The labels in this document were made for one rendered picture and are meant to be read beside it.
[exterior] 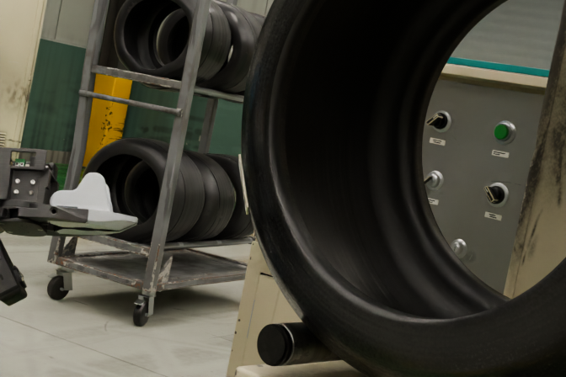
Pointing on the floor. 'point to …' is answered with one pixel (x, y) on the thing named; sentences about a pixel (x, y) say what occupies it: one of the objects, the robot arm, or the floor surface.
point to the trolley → (237, 33)
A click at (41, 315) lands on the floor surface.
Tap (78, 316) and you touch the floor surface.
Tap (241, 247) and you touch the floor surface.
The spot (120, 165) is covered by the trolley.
